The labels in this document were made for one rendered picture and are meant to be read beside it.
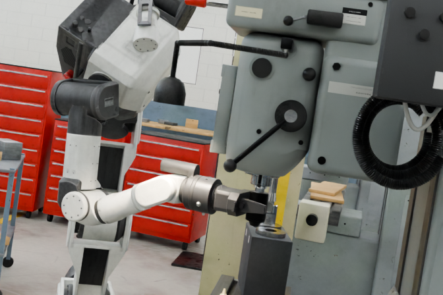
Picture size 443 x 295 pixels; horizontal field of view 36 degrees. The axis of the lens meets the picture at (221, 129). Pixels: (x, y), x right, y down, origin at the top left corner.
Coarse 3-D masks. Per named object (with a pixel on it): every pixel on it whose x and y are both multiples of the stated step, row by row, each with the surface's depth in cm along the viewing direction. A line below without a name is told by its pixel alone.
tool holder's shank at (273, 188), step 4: (272, 180) 208; (276, 180) 208; (272, 184) 207; (276, 184) 208; (272, 188) 208; (276, 188) 208; (268, 192) 208; (272, 192) 208; (272, 196) 207; (268, 200) 208; (272, 200) 207
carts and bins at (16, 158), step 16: (0, 144) 454; (16, 144) 456; (0, 160) 444; (16, 160) 457; (16, 192) 488; (16, 208) 489; (0, 224) 489; (0, 240) 415; (0, 256) 415; (0, 272) 416
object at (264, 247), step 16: (256, 240) 193; (272, 240) 193; (288, 240) 195; (256, 256) 194; (272, 256) 194; (288, 256) 194; (240, 272) 210; (256, 272) 194; (272, 272) 194; (240, 288) 203; (256, 288) 194; (272, 288) 194
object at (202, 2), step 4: (188, 0) 171; (192, 0) 170; (196, 0) 170; (200, 0) 170; (204, 0) 170; (188, 4) 171; (192, 4) 171; (196, 4) 170; (200, 4) 170; (204, 4) 170; (208, 4) 170; (212, 4) 170; (216, 4) 170; (220, 4) 170; (224, 4) 170; (224, 8) 170
